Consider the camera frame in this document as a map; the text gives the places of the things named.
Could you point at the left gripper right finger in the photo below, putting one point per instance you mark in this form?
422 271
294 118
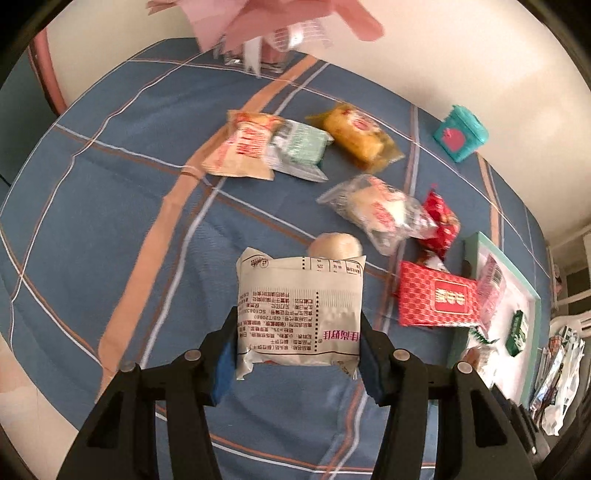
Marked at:
475 438

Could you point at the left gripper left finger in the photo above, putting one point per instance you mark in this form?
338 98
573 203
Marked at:
118 441

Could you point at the clear round cracker packet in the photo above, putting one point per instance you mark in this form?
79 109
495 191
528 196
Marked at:
480 352

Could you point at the green biscuit packet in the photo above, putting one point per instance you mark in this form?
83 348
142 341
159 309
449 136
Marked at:
518 334

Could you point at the red patterned packet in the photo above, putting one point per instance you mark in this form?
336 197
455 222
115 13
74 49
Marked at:
433 298

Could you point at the pink snack packet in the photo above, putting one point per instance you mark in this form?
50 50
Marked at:
491 288

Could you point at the red crinkled snack bag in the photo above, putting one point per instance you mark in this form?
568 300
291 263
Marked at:
448 225

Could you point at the white cake packet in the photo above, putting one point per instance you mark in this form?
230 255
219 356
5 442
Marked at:
299 311

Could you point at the jelly pudding cup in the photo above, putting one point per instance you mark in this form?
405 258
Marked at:
335 246

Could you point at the clear steamed bun packet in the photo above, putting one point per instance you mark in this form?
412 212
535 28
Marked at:
387 215

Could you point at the orange white bread packet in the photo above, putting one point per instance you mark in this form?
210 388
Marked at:
243 153

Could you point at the yellow cake packet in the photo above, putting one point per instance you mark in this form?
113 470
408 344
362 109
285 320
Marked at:
366 143

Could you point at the mint green wafer packet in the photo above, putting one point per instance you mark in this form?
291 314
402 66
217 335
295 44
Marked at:
297 149

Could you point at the teal rimmed white tray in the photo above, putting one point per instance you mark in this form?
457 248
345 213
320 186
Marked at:
514 375

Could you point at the clutter beside table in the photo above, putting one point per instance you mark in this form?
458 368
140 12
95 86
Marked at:
559 372

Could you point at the blue plaid tablecloth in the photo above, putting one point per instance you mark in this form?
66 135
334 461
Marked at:
74 221

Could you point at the teal toy chest box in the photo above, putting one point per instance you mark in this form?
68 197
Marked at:
461 133

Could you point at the pink flower bouquet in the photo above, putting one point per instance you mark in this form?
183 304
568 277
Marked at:
247 25

